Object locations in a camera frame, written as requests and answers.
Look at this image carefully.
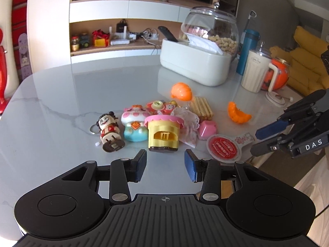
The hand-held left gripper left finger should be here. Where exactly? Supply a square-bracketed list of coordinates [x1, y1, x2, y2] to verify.
[62, 149, 148, 203]

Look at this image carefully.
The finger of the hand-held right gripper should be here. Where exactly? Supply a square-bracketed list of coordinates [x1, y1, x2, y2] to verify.
[250, 113, 322, 158]
[255, 90, 327, 140]

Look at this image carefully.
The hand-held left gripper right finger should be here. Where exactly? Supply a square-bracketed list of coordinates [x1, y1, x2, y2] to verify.
[184, 149, 277, 203]

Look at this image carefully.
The white packet with red label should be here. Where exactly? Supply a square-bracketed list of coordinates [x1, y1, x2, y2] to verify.
[206, 132, 255, 163]

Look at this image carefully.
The orange plastic shell half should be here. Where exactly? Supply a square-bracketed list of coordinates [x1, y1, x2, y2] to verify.
[171, 82, 193, 101]
[227, 101, 252, 124]

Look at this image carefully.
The yellow pink toy cup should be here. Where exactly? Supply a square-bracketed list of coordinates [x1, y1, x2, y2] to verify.
[144, 115, 185, 153]

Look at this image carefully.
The pink jelly cup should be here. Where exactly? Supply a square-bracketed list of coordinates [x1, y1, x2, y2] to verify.
[197, 120, 218, 141]

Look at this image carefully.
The pink pig toy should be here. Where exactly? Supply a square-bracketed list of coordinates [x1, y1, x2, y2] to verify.
[121, 105, 152, 142]

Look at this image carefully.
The plastic wrapper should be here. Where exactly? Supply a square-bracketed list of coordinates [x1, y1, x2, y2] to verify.
[171, 107, 200, 147]

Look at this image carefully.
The wind-up figure toy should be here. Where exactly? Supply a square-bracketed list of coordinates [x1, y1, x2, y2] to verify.
[89, 111, 126, 153]

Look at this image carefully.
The wafer stick packet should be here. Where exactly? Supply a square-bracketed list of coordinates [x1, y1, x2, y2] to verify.
[189, 96, 214, 121]

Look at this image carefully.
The pink toy camera keychain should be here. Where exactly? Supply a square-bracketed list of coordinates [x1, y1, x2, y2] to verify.
[146, 99, 180, 116]

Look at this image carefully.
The white round coaster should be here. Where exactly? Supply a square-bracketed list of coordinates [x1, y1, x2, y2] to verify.
[265, 91, 294, 107]

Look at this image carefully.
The orange glass teapot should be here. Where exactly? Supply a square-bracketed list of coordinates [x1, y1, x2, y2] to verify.
[261, 58, 290, 92]

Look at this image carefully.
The white lidded pitcher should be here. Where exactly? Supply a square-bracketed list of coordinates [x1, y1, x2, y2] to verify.
[241, 41, 279, 93]

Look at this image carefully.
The yellow sofa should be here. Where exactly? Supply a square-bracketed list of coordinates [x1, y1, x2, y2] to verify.
[269, 26, 329, 96]

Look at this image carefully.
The blue thermos bottle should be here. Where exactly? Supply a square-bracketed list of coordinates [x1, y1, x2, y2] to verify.
[236, 29, 261, 76]

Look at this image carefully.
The white tissue box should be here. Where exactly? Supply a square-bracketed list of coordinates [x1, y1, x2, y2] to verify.
[160, 38, 232, 86]

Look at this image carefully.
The white tissue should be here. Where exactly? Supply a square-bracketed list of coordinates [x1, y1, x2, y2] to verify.
[188, 32, 225, 55]

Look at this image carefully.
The glass jar of nuts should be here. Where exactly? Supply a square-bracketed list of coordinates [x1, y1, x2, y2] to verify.
[181, 2, 240, 57]

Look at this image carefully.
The white router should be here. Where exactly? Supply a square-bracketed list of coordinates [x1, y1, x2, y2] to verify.
[110, 26, 130, 45]

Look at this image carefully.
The red yellow gift box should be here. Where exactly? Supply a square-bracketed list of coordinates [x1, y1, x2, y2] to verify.
[93, 29, 110, 47]

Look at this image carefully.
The white power strip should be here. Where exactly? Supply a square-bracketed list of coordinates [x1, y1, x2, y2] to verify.
[129, 29, 160, 41]

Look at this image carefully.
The black remote control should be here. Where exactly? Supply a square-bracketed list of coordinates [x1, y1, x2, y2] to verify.
[158, 26, 178, 42]

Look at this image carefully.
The toy truck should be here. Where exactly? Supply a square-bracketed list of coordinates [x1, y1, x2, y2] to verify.
[79, 33, 91, 48]

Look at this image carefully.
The black paper bag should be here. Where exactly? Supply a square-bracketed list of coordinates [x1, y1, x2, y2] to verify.
[116, 19, 128, 34]

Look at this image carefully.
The printed skateboard deck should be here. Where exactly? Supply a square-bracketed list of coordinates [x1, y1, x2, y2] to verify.
[18, 33, 32, 81]

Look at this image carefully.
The red floor appliance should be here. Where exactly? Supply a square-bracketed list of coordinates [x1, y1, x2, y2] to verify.
[0, 27, 12, 114]

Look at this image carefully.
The white wooden tv cabinet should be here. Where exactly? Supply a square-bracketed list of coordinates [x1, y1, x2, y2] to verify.
[69, 0, 242, 65]

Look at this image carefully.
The grey mop handle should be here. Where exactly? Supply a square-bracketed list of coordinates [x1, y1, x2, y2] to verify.
[242, 10, 257, 35]

